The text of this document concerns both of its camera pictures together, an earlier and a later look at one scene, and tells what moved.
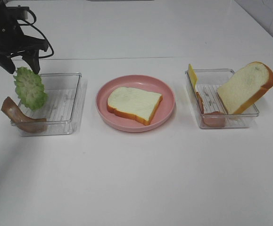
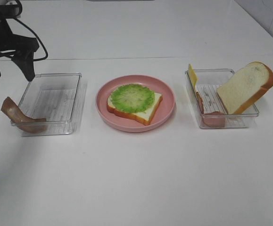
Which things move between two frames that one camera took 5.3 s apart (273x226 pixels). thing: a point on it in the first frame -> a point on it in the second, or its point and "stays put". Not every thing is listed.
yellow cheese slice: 193,76 stays put
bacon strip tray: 31,125 stays put
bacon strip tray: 216,119 stays put
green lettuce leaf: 29,88 -> 133,98
